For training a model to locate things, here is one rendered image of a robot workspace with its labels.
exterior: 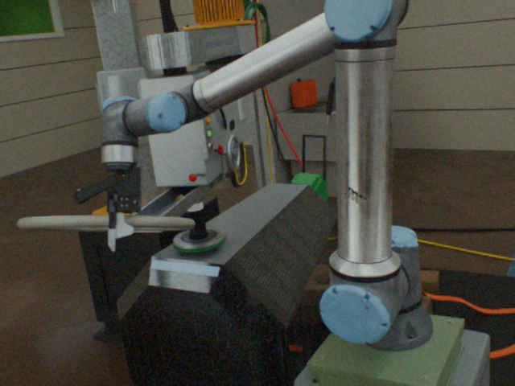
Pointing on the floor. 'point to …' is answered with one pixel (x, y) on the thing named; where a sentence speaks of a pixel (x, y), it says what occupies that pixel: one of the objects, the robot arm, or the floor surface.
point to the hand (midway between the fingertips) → (110, 246)
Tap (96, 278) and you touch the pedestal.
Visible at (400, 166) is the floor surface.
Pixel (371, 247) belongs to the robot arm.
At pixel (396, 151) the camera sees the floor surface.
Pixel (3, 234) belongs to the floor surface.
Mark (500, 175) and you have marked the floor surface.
